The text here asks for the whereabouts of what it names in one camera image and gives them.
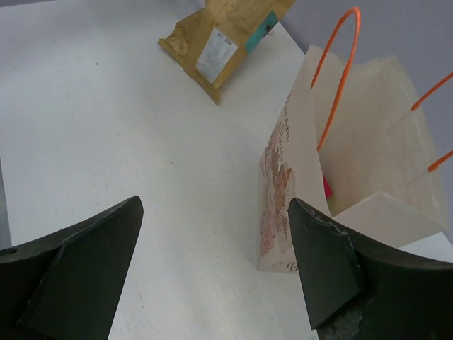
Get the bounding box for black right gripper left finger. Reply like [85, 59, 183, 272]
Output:
[1, 195, 144, 339]

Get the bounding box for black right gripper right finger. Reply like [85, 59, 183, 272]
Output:
[288, 199, 452, 339]

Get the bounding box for red candy packet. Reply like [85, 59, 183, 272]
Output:
[323, 176, 333, 198]

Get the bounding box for brown paper snack pouch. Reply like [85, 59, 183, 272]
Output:
[158, 0, 294, 103]

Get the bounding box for cream paper bag orange handles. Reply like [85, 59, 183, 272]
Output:
[255, 6, 453, 276]

